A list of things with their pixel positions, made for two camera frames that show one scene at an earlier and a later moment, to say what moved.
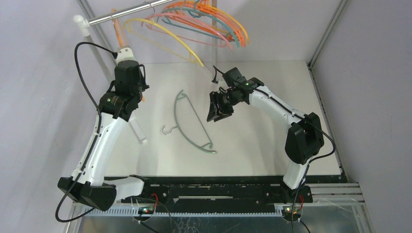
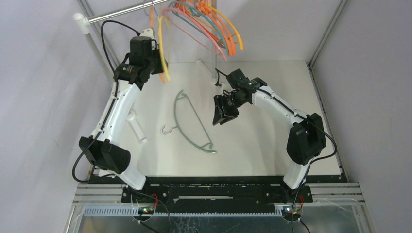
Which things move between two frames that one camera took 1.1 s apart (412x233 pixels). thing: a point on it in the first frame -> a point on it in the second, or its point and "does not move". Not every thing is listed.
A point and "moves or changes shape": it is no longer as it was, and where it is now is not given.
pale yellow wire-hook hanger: x=166 y=32 moves or changes shape
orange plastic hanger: x=220 y=11 -> x=202 y=5
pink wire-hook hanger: x=193 y=19 moves or changes shape
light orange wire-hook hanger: x=119 y=36 -> x=151 y=22
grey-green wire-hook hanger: x=210 y=144 does not move
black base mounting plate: x=247 y=190 does not move
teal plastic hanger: x=197 y=31 moves or changes shape
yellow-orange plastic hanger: x=228 y=14 moves or changes shape
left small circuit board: x=145 y=210 does not move
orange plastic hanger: x=207 y=8 -> x=224 y=27
